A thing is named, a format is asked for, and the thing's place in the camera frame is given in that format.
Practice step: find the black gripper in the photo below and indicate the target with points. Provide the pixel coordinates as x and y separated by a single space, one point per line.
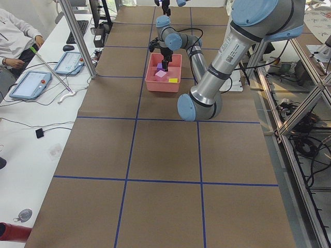
164 10
166 53

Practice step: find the dark purple foam block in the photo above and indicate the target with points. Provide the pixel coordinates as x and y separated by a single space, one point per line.
159 67

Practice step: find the light pink foam block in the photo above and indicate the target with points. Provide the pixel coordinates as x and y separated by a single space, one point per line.
160 76

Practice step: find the yellow foam block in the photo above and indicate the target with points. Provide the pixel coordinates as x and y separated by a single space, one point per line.
173 80

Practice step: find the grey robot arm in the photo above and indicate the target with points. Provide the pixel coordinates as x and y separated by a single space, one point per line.
180 3
252 22

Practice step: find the pink plastic bin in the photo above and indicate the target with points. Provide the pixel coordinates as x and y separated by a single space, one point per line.
175 69

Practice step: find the brown box on desk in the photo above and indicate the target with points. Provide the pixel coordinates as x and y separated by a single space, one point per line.
99 37

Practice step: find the far blue teach pendant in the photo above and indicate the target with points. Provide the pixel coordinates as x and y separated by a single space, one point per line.
70 63

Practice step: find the blue teach pendant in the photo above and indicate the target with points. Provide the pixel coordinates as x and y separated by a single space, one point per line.
70 63
31 85

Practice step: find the black computer mouse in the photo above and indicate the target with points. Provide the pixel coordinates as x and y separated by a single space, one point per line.
68 47

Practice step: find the near blue teach pendant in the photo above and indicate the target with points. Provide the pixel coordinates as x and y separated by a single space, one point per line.
31 85

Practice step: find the small black square device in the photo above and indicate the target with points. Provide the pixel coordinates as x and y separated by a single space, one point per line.
39 133

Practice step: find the seated person white shirt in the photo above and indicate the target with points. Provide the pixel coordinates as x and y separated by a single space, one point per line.
17 37

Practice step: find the round metal disc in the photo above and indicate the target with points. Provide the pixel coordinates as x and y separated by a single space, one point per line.
24 215

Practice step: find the red cylinder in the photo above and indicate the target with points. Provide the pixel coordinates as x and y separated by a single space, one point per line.
14 233

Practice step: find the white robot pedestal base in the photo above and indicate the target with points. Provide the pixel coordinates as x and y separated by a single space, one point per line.
234 83

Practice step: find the white long-handled tool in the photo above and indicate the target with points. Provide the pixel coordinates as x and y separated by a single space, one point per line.
71 92

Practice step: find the aluminium frame post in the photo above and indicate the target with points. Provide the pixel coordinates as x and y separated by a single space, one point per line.
74 28

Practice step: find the aluminium frame rack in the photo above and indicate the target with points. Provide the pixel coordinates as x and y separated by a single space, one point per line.
295 92

